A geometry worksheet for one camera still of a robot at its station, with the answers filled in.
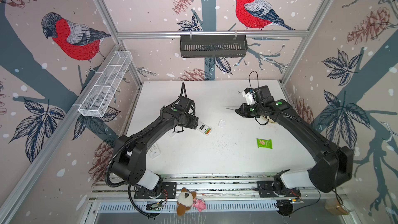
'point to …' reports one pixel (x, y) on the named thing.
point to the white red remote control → (204, 128)
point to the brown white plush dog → (185, 201)
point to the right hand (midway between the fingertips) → (236, 112)
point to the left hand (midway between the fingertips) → (193, 123)
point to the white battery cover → (222, 123)
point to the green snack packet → (262, 143)
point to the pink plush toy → (199, 205)
